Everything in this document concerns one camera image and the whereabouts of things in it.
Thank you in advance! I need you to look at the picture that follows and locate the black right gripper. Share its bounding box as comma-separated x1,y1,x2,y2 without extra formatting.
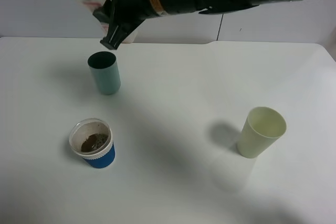
93,0,168,50

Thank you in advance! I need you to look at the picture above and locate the blue sleeved glass cup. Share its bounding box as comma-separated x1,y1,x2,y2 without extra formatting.
69,118,115,168

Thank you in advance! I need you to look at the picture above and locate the teal cup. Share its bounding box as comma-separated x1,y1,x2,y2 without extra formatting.
87,51,121,95

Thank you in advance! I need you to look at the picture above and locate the pale yellow cup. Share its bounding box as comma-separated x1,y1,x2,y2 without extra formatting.
237,106,287,158

